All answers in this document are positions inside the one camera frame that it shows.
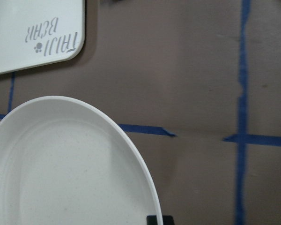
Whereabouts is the white bear tray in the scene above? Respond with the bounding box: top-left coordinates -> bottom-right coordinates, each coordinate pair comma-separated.
0,0 -> 86,75

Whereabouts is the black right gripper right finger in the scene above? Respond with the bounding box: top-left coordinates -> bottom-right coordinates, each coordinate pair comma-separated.
163,215 -> 175,225

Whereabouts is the cream round plate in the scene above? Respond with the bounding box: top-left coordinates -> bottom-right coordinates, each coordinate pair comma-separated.
0,96 -> 163,225

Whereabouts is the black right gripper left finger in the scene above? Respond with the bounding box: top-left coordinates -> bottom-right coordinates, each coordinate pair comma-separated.
146,215 -> 157,225

